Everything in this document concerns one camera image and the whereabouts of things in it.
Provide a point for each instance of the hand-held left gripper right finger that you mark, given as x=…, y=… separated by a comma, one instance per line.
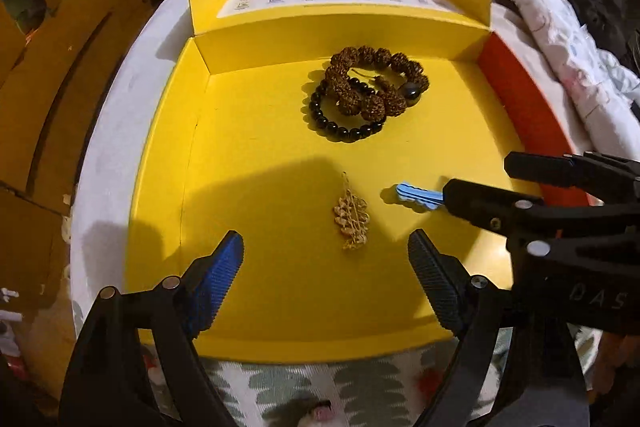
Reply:
x=435, y=282

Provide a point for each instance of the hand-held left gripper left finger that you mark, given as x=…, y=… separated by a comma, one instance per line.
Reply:
x=220, y=282

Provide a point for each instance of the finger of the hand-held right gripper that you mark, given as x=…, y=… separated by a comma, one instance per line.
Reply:
x=480, y=207
x=550, y=172

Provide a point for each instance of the blue hair clip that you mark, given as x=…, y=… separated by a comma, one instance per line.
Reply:
x=415, y=196

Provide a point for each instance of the yellow cardboard box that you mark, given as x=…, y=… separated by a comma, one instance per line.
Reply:
x=260, y=147

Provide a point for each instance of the person's right hand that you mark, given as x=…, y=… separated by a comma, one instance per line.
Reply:
x=617, y=357

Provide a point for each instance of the gold leaf brooch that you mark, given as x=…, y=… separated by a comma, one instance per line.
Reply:
x=350, y=217

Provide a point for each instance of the light blue printed duvet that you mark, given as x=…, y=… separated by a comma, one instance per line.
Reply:
x=525, y=7

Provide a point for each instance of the wooden wardrobe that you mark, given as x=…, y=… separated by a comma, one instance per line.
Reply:
x=50, y=107

